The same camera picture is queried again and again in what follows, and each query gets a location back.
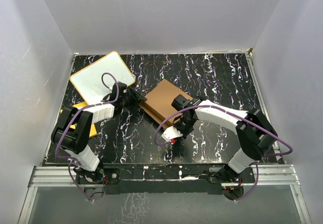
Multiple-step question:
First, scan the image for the brown cardboard box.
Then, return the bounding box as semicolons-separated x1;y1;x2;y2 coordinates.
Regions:
139;79;193;124

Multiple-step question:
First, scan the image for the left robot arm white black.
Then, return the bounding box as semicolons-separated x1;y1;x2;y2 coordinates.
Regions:
51;82;147;183

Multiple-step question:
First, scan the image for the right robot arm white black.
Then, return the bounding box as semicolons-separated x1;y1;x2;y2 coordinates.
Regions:
163;94;277;182

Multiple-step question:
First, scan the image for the yellow notebook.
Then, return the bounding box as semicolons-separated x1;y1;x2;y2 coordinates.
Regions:
58;102;96;140

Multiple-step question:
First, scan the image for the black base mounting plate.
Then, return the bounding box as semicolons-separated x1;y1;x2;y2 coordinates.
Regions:
74;164;256;198

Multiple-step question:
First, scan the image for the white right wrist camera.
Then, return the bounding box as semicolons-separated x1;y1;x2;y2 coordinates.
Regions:
161;126;183;144

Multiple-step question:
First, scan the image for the whiteboard with orange frame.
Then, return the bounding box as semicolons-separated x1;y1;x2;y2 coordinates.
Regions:
70;51;136;105

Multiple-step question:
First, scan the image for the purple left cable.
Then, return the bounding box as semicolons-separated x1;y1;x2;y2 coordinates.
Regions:
55;72;119;204

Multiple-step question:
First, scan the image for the aluminium rail frame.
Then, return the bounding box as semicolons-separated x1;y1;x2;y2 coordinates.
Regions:
19;164;311;223

